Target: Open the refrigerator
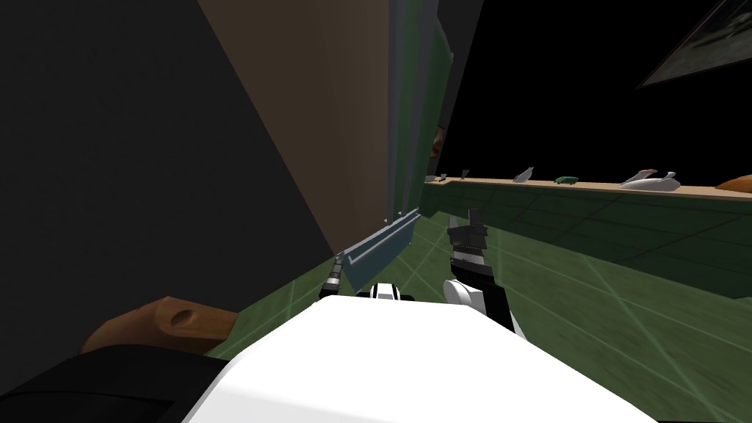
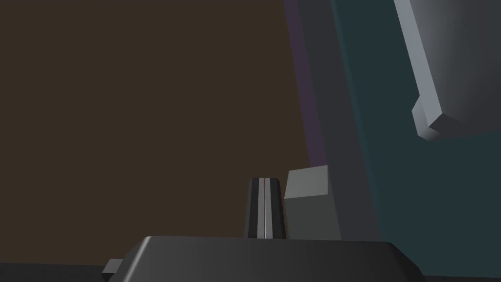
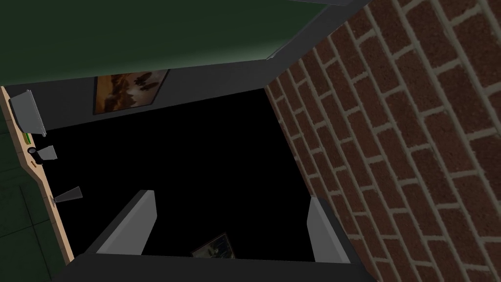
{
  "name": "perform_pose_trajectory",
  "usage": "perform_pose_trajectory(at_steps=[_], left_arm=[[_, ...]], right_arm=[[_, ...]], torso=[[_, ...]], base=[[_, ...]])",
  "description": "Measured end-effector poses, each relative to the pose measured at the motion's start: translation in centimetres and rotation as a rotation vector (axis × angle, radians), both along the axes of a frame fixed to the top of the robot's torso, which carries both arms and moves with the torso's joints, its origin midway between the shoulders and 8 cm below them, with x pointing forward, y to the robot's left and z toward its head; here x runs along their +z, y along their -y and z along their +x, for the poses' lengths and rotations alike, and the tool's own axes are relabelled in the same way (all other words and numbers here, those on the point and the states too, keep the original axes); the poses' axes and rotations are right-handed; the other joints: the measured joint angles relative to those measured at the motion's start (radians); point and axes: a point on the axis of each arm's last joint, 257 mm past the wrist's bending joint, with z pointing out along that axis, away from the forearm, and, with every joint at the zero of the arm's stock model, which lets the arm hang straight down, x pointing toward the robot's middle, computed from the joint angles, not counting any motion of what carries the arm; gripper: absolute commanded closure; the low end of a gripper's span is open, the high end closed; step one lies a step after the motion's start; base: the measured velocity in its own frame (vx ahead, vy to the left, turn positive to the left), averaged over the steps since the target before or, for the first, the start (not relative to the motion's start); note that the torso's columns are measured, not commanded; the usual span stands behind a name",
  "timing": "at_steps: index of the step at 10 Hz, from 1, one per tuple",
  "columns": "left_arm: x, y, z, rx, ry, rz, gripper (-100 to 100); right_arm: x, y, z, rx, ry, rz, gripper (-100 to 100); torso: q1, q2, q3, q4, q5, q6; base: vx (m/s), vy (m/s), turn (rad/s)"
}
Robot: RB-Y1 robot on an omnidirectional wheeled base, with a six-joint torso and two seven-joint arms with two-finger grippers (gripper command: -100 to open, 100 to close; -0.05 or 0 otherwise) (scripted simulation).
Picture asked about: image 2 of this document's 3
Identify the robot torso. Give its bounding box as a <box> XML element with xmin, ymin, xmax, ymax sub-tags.
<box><xmin>393</xmin><ymin>0</ymin><xmax>501</xmax><ymax>141</ymax></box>

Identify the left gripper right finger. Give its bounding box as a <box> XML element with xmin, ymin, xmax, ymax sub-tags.
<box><xmin>264</xmin><ymin>177</ymin><xmax>287</xmax><ymax>239</ymax></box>

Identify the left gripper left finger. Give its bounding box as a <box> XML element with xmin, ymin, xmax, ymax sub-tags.
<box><xmin>245</xmin><ymin>177</ymin><xmax>266</xmax><ymax>239</ymax></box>

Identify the grey box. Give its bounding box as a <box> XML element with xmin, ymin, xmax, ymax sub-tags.
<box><xmin>283</xmin><ymin>164</ymin><xmax>342</xmax><ymax>241</ymax></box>

